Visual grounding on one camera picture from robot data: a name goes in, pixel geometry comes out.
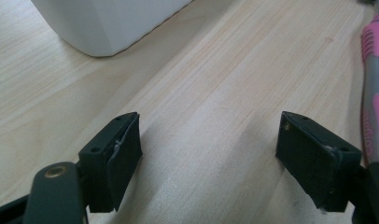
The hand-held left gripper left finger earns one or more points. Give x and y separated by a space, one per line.
111 161

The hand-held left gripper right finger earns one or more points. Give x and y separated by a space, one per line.
315 161

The pink and grey toothbrush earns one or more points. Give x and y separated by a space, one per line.
375 93

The white plastic container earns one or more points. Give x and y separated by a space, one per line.
106 21

